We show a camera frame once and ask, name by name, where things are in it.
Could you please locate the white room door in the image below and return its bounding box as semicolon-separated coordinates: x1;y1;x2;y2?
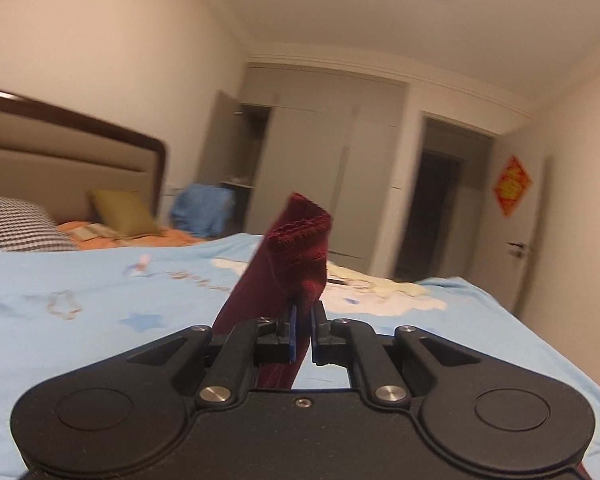
466;127;544;312

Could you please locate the open grey wardrobe door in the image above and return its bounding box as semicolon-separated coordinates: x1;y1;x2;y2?
195;91;246;185

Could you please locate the blue clothes pile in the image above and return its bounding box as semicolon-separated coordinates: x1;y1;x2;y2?
170;183;235;238

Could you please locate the olive green pillow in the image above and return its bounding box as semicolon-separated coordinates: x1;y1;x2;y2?
87;188;161;237

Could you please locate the black door handle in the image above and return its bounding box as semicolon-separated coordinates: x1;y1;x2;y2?
507;242;529;260

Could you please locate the brown padded bed headboard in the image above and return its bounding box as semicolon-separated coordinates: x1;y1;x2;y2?
0;90;166;223

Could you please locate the houndstooth checked pillow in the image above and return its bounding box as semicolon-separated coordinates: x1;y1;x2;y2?
0;196;78;252

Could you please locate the light blue cartoon bed quilt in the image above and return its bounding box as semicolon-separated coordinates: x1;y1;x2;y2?
0;234;600;479

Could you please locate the red diamond door decoration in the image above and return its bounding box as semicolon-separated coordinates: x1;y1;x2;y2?
493;155;532;218

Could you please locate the dark red sweater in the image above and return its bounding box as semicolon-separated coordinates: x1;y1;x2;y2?
212;193;332;389

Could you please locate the orange bed sheet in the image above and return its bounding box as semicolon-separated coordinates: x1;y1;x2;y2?
57;221;204;250

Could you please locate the grey built-in wardrobe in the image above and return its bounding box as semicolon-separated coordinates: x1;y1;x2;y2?
240;65;406;272

